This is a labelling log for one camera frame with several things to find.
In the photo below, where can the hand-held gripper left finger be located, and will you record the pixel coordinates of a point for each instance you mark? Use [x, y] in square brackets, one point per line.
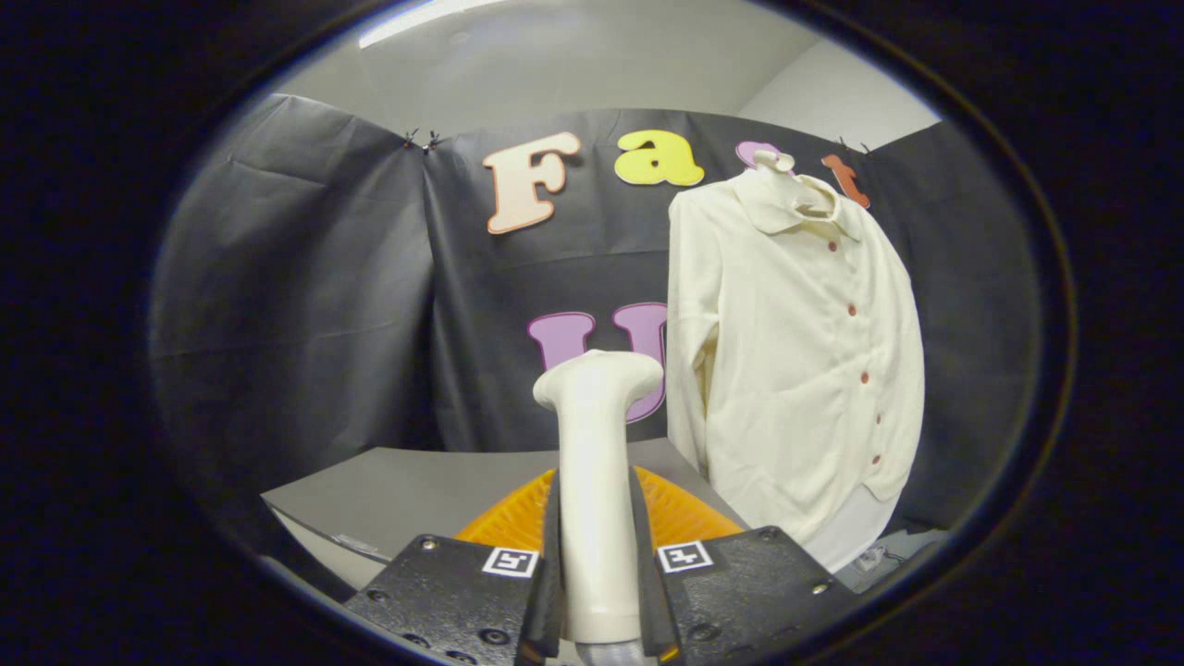
[552, 592]

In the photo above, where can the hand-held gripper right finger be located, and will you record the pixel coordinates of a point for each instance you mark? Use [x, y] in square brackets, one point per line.
[647, 592]

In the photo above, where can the white garment steamer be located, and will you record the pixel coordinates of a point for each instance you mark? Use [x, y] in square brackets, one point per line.
[597, 481]

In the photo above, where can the cream button shirt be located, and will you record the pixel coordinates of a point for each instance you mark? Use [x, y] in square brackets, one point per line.
[786, 370]

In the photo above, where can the white clothes hanger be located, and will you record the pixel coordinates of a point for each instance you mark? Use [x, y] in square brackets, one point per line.
[814, 203]

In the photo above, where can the grey cabinet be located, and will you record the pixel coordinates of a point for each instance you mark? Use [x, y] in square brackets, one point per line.
[416, 490]

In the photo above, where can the white cloth under shirt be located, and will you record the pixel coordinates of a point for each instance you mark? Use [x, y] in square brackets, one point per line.
[856, 527]

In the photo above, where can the black backdrop cloth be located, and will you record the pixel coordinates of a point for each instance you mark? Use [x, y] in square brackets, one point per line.
[305, 324]

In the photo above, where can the black binder clips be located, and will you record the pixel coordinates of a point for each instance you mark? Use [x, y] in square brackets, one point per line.
[853, 145]
[423, 141]

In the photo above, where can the ceiling light panel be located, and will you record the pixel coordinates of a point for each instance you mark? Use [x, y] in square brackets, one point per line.
[416, 20]

